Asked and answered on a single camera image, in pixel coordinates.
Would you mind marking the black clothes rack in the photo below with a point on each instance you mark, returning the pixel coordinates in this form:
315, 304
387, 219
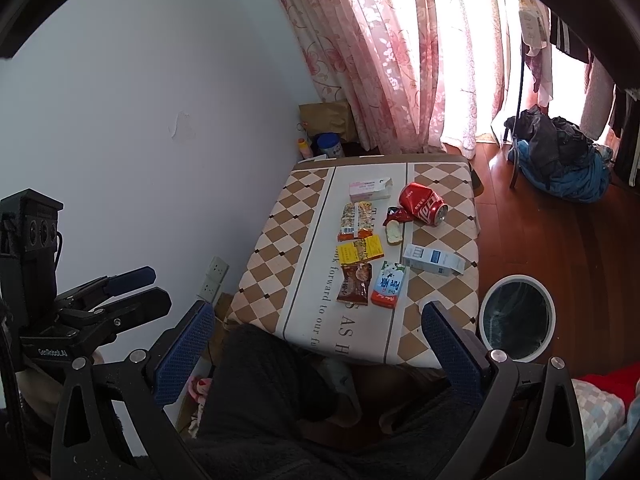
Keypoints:
517, 110

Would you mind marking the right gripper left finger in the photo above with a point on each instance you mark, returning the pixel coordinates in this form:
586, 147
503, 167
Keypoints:
178, 350

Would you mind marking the pink white tissue box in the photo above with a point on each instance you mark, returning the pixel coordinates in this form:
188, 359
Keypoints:
366, 191

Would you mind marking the grey white carton box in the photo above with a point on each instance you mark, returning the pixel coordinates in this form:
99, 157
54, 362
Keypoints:
431, 260

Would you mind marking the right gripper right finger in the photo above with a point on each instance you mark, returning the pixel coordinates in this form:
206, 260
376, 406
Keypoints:
458, 352

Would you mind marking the brown paper bag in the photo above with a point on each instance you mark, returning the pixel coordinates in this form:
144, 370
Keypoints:
329, 117

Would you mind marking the black fuzzy blanket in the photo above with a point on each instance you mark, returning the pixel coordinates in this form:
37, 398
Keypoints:
273, 413

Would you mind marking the orange patterned snack packet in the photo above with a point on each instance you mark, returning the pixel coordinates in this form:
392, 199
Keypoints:
357, 221

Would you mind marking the checkered pastel pillow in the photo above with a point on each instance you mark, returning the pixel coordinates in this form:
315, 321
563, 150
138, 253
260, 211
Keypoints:
602, 414

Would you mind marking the white round trash bin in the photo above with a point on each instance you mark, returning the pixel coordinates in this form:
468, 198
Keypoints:
517, 316

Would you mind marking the brown coffee sachet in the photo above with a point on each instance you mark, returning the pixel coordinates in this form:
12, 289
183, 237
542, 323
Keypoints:
355, 286

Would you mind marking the blue dark clothes pile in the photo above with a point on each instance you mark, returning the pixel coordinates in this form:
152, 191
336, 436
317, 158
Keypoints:
556, 157

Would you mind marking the red blanket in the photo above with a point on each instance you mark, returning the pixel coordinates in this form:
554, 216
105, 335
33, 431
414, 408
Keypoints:
623, 383

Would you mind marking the blue lid white jar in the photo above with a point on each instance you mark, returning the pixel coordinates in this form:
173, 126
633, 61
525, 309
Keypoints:
330, 143

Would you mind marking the yellow red snack packet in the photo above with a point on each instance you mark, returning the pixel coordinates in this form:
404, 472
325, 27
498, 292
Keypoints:
358, 251

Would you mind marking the bread slice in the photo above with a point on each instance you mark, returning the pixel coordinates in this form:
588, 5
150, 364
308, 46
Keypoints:
394, 232

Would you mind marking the crushed red cola can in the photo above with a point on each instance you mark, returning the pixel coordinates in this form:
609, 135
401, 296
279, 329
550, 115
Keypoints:
423, 204

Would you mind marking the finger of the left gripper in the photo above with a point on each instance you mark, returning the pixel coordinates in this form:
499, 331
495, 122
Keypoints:
123, 314
125, 279

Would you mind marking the orange small bottle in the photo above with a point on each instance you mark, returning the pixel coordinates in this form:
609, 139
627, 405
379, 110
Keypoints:
305, 149

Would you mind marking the checkered bed cover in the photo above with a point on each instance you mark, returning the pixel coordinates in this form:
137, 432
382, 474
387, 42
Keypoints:
293, 277

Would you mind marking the white wall socket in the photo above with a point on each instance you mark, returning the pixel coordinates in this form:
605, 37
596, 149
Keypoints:
213, 278

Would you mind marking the pink floral curtain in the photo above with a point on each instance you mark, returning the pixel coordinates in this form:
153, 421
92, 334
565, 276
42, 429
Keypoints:
419, 75

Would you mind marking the hanging clothes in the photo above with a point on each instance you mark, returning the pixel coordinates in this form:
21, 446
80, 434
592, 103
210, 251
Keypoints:
569, 81

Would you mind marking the red crumpled wrapper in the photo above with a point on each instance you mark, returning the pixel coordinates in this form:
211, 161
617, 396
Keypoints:
397, 214

